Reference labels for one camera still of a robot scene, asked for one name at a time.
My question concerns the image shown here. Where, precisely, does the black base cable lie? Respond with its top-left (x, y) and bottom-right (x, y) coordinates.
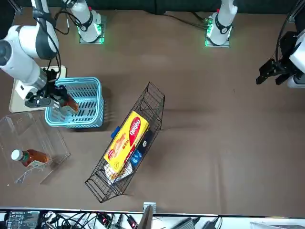
top-left (164, 11), bottom-right (212, 31)

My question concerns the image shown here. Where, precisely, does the dark Chocofello cookie box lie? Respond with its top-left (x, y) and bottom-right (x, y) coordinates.
top-left (136, 130), bottom-right (153, 153)

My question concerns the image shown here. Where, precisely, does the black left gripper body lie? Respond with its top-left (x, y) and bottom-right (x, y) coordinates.
top-left (274, 31), bottom-right (298, 76)

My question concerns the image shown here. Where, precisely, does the yellow Nabati wafer box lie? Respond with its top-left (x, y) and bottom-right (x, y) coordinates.
top-left (104, 111), bottom-right (150, 174)

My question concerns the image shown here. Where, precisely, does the light blue plastic basket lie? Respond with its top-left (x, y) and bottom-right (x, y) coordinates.
top-left (44, 76), bottom-right (105, 129)

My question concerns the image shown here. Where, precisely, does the cream plastic tray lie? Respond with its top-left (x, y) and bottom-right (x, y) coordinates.
top-left (9, 65), bottom-right (67, 113)

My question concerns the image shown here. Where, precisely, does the amber tea bottle white cap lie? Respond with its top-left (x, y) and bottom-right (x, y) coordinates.
top-left (58, 93), bottom-right (80, 113)
top-left (10, 148), bottom-right (51, 168)

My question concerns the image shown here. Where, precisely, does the white orange biscuit box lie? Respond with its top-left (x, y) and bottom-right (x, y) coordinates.
top-left (103, 162), bottom-right (134, 186)

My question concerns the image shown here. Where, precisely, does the aluminium camera post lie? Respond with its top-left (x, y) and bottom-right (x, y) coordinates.
top-left (138, 202), bottom-right (157, 229)

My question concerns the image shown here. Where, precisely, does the black labelled power adapter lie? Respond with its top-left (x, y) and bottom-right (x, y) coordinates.
top-left (4, 209), bottom-right (41, 229)

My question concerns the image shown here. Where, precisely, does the black wire snack shelf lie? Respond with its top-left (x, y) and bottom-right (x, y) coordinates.
top-left (84, 81), bottom-right (166, 204)

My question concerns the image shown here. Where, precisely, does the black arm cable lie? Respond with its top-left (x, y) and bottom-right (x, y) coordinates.
top-left (275, 14), bottom-right (293, 62)
top-left (53, 2), bottom-right (83, 36)
top-left (33, 14), bottom-right (61, 82)

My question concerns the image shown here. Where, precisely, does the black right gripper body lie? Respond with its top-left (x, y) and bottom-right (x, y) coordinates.
top-left (39, 78), bottom-right (60, 96)

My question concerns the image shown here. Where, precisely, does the small red-lit device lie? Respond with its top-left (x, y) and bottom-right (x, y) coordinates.
top-left (99, 213), bottom-right (112, 226)
top-left (127, 216), bottom-right (139, 229)

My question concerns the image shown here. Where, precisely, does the aluminium frame rail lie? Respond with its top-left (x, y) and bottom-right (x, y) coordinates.
top-left (7, 0), bottom-right (23, 15)
top-left (287, 0), bottom-right (305, 23)

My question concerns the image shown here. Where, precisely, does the grey power adapter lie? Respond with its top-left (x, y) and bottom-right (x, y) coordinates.
top-left (171, 217), bottom-right (201, 229)

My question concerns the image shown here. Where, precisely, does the clear acrylic beverage shelf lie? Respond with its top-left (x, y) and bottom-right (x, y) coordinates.
top-left (0, 111), bottom-right (71, 185)

